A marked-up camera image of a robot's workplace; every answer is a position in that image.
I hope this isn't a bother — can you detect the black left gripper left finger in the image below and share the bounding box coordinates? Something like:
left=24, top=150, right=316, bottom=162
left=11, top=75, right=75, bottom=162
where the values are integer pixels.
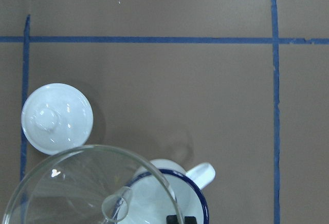
left=166, top=215, right=177, bottom=224

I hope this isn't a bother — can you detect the clear glass funnel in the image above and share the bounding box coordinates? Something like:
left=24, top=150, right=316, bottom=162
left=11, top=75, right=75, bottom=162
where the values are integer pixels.
left=3, top=145, right=184, bottom=223

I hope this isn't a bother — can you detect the white ceramic mug lid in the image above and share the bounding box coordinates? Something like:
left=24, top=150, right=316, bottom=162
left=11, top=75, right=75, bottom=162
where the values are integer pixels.
left=21, top=83, right=94, bottom=155

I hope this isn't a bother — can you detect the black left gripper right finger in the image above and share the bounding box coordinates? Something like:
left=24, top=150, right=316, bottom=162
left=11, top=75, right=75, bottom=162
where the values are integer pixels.
left=184, top=216, right=195, bottom=224

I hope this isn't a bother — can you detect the white enamel mug blue rim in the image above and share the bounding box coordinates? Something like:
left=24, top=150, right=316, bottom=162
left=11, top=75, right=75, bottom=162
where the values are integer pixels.
left=123, top=159, right=215, bottom=223

